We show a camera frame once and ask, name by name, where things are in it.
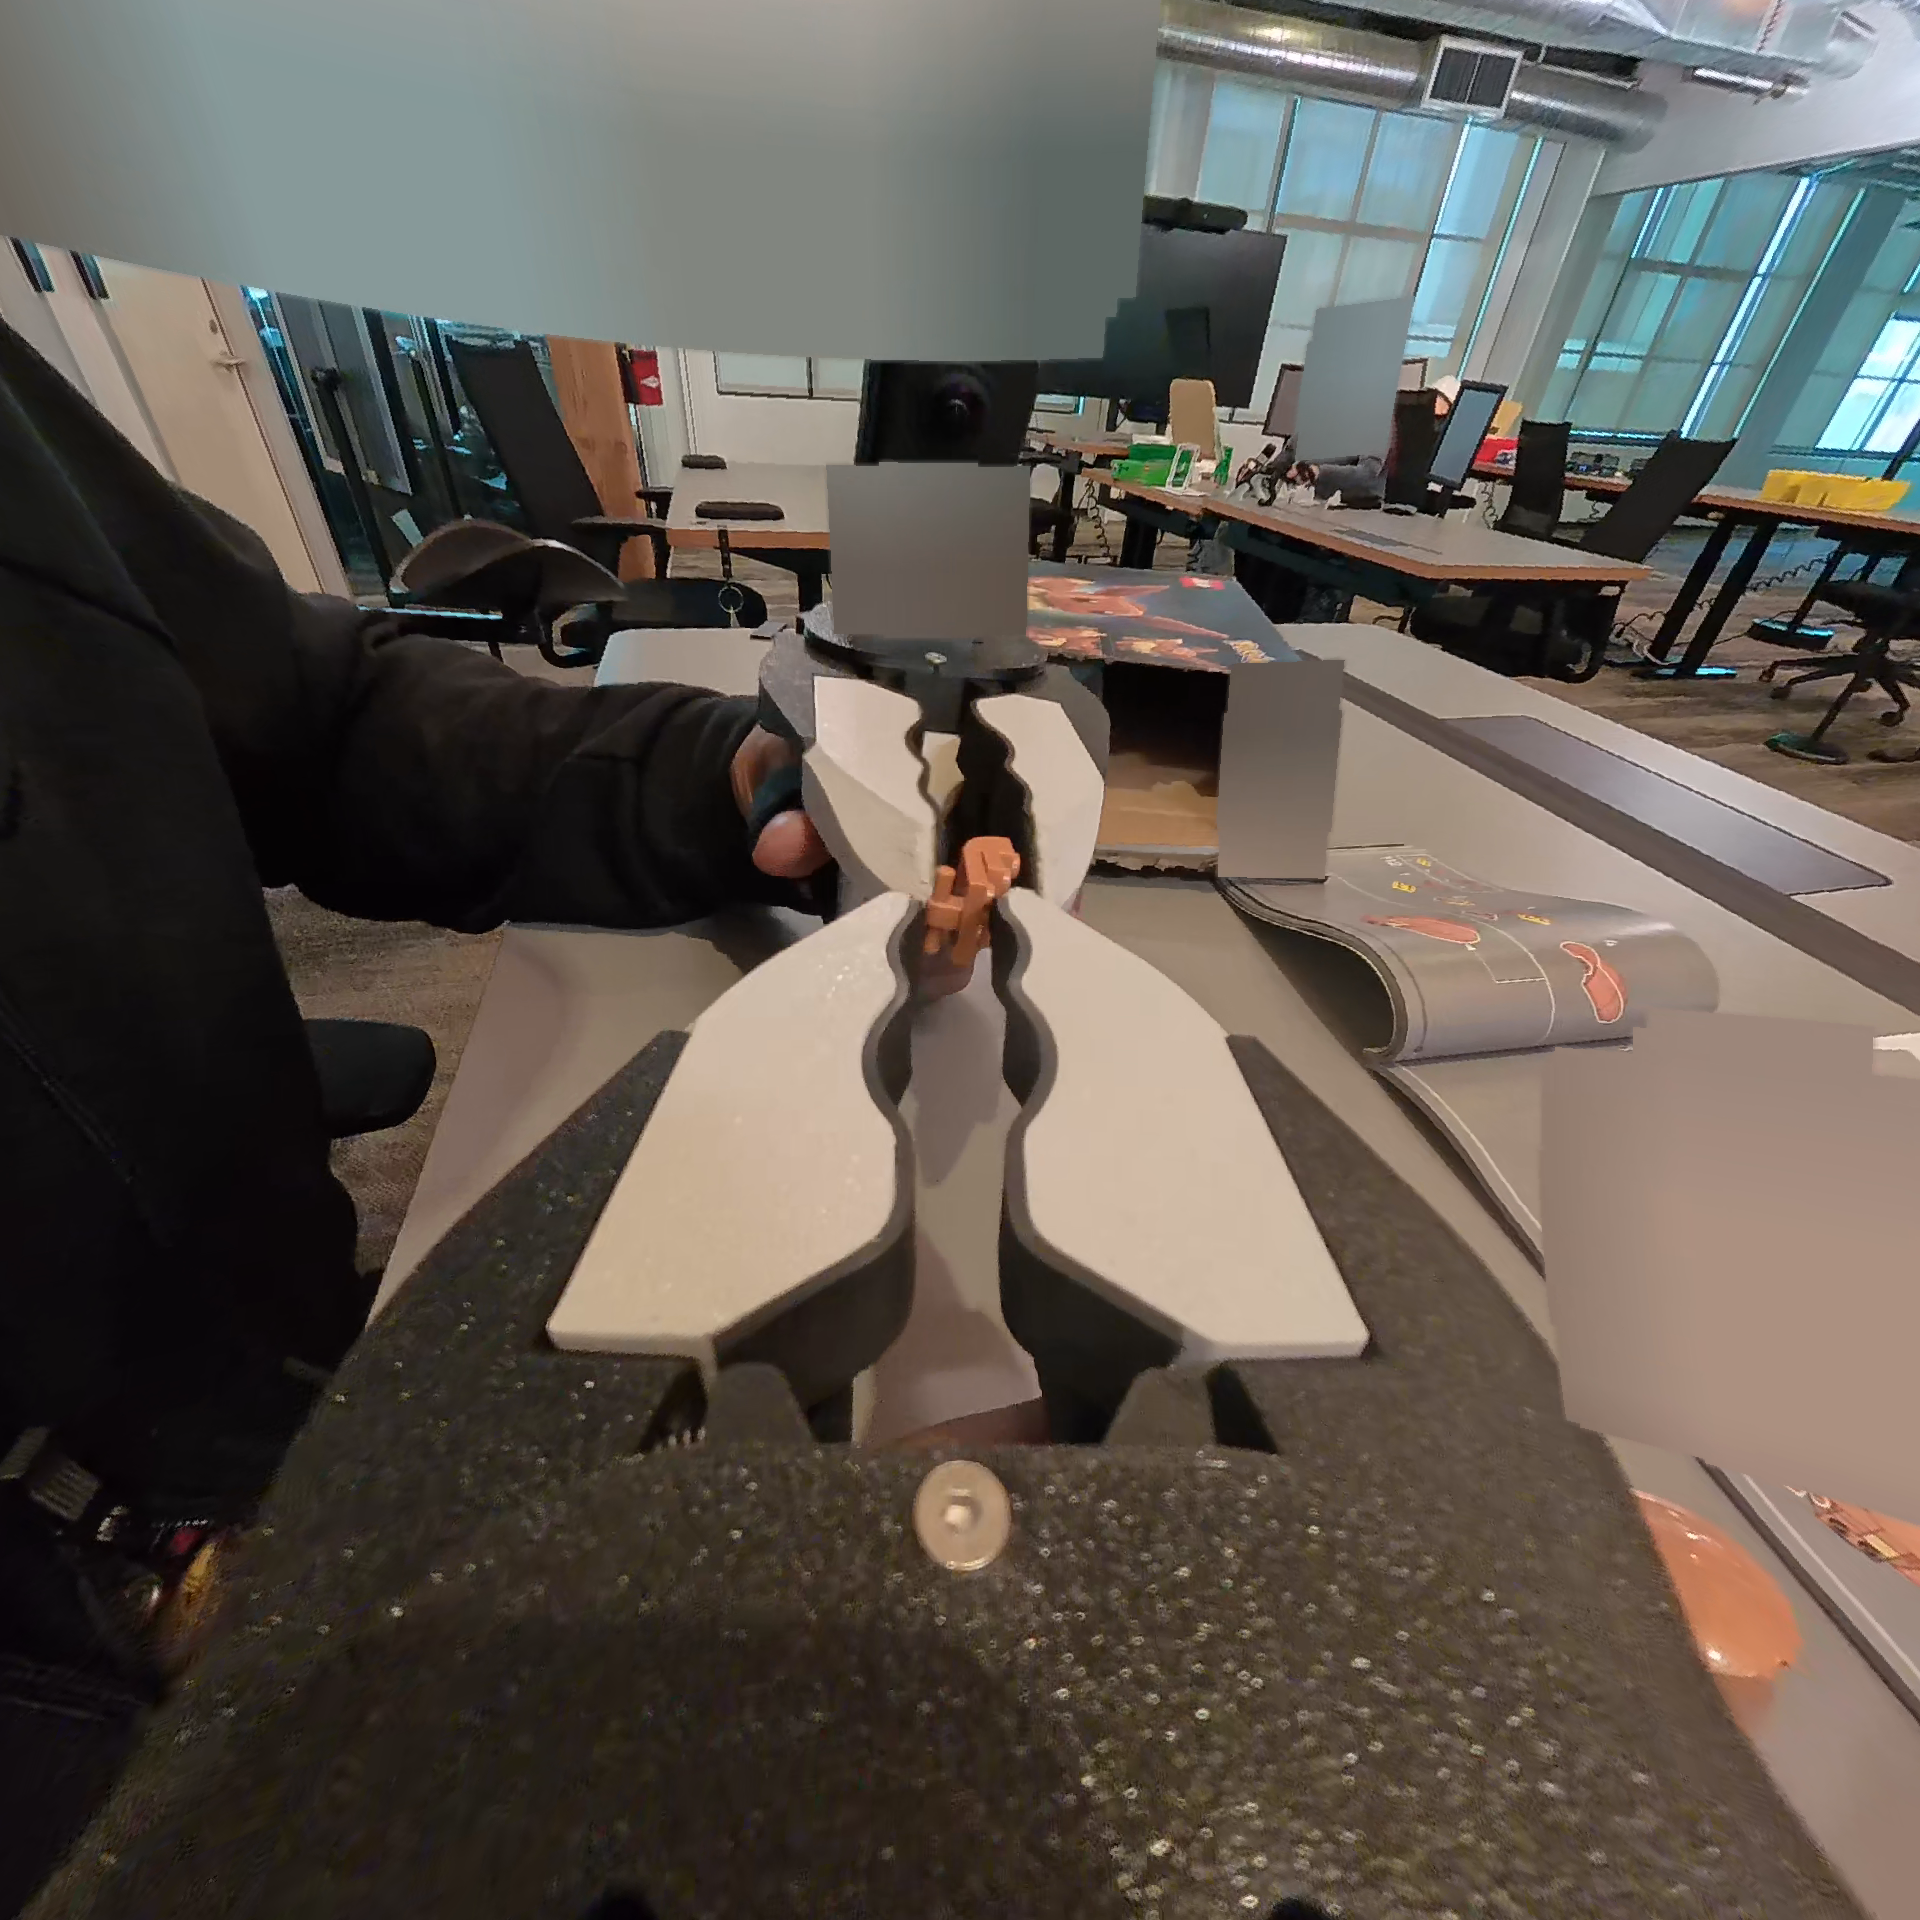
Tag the red fire extinguisher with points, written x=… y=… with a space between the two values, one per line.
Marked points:
x=645 y=376

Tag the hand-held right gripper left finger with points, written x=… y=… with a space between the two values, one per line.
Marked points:
x=750 y=1171

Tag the black computer monitor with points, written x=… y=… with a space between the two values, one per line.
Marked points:
x=1471 y=436

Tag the light grey table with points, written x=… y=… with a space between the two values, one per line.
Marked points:
x=1411 y=692

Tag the long wooden table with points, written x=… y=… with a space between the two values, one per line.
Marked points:
x=1411 y=541

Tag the person's left hand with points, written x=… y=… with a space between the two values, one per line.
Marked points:
x=788 y=851

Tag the brown two-stud brick plate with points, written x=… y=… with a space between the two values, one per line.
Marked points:
x=950 y=924

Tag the round brown brick assembly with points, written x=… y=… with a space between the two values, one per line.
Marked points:
x=1717 y=1592

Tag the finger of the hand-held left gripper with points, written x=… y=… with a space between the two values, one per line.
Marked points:
x=1059 y=796
x=871 y=781

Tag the cardboard box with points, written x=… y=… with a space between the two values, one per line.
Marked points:
x=1156 y=796

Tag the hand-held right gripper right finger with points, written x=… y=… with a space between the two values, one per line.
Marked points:
x=1188 y=1171

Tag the white cabinet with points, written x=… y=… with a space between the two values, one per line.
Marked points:
x=240 y=422

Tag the silver ventilation duct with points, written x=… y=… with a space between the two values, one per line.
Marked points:
x=1323 y=55

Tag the grey instruction booklet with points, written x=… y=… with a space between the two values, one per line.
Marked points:
x=1441 y=961

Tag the grey desk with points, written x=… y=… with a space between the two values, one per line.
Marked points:
x=572 y=1021

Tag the large black television screen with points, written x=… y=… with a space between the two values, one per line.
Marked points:
x=1216 y=300

